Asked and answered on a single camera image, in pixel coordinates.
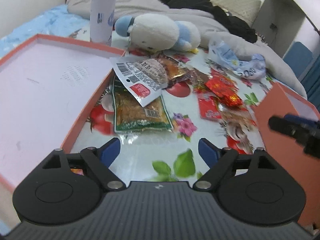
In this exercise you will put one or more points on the grey duvet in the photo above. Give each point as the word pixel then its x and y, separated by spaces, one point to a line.
pixel 209 27

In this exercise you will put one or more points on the pink box lid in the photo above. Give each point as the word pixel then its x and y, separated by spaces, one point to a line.
pixel 49 84

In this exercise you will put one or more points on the white blue plush toy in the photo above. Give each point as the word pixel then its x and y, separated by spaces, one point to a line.
pixel 155 32

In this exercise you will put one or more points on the light blue bedsheet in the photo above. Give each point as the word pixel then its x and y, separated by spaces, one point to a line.
pixel 56 21

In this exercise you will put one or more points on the clear brown snack packet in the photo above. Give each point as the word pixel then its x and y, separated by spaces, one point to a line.
pixel 239 114

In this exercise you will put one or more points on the fruit print tablecloth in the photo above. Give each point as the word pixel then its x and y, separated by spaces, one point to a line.
pixel 173 155

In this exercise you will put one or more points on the white shrimp snack packet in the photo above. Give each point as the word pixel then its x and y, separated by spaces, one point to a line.
pixel 143 78

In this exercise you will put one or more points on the red foil snack packet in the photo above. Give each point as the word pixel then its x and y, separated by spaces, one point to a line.
pixel 224 90

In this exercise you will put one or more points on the pink cardboard box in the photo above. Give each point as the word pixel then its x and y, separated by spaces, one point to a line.
pixel 303 167

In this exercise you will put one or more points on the blue chair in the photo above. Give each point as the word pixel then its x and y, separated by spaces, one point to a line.
pixel 298 58

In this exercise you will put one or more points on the white spray bottle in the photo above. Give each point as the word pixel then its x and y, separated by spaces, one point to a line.
pixel 101 21

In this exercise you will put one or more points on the black clothes pile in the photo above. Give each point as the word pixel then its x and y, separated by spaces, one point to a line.
pixel 235 25

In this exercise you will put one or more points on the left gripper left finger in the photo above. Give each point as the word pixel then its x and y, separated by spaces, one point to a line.
pixel 97 163

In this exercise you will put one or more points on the blue curtain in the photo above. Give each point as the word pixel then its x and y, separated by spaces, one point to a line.
pixel 311 83

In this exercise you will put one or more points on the green dried tofu packet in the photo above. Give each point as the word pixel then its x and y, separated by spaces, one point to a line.
pixel 130 116

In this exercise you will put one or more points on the crumpled blue white bag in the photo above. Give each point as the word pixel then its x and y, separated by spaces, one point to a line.
pixel 251 68

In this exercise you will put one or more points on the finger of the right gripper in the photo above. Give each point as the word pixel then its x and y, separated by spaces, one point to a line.
pixel 303 134
pixel 300 120

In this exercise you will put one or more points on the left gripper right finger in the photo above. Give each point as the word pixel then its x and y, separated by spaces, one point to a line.
pixel 219 161

